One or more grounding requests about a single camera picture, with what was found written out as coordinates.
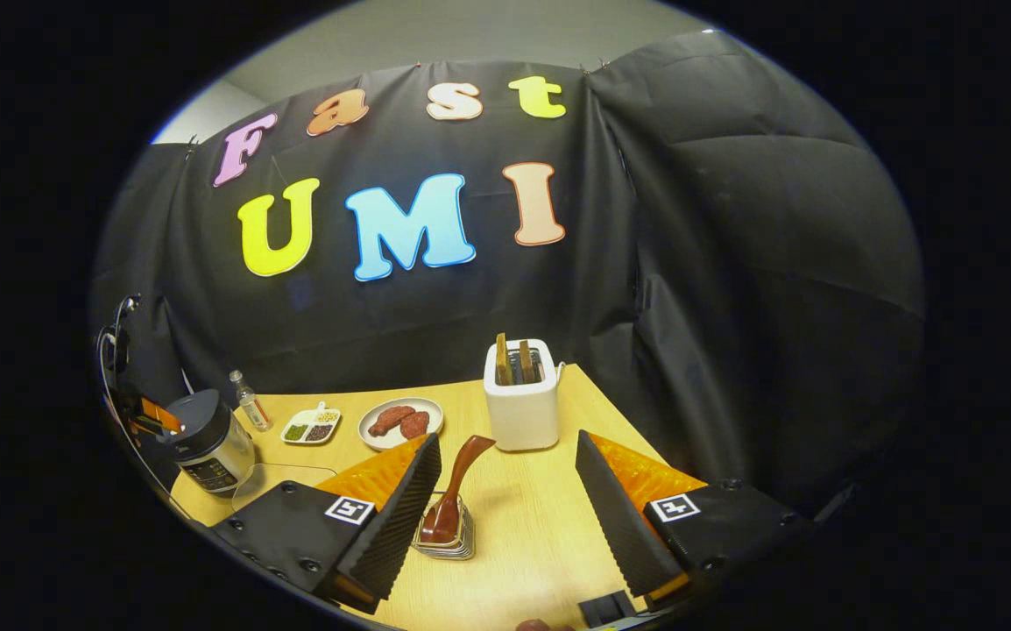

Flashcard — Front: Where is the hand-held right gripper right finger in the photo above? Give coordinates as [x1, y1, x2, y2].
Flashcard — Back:
[576, 429, 813, 614]

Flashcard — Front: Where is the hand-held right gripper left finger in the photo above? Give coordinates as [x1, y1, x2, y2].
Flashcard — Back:
[212, 432, 442, 614]

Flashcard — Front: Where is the dark lidded rice cooker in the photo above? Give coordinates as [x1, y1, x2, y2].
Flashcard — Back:
[158, 390, 257, 496]

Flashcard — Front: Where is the brown wooden spoon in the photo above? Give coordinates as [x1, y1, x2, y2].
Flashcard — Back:
[421, 435, 498, 546]

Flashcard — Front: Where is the white round plate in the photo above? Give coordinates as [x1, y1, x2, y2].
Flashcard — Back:
[357, 397, 445, 452]

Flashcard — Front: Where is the black table clamp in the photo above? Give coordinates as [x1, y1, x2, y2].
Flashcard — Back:
[580, 592, 638, 628]

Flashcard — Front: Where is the small glass bottle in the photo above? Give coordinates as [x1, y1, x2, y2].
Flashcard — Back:
[228, 370, 274, 433]

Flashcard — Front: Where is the white divided seasoning dish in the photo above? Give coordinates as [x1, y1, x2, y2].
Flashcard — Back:
[281, 401, 342, 445]

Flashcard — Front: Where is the white toaster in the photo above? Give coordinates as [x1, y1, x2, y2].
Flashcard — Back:
[483, 338, 561, 452]

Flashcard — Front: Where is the black backdrop cloth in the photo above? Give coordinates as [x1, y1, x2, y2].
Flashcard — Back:
[89, 31, 927, 518]

